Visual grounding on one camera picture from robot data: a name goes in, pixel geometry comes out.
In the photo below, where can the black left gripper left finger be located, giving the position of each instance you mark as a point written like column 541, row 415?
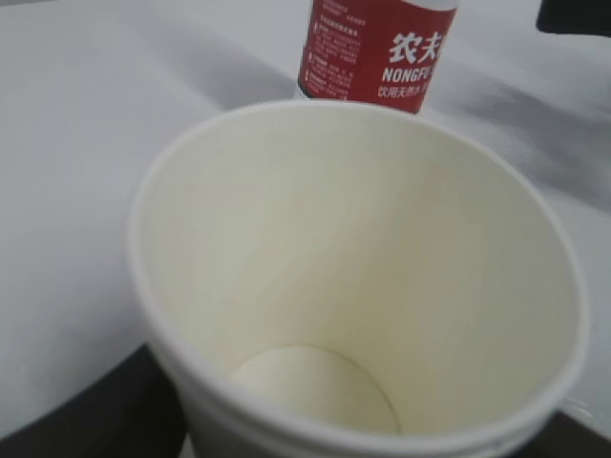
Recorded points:
column 131, row 412

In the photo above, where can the white paper cup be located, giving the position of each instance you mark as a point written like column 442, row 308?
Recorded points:
column 333, row 279

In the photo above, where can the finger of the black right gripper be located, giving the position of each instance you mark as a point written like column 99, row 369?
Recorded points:
column 579, row 17

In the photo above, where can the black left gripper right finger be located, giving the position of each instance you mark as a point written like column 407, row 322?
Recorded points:
column 565, row 437

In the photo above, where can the Nongfu Spring water bottle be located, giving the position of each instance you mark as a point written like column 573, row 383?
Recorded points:
column 381, row 52

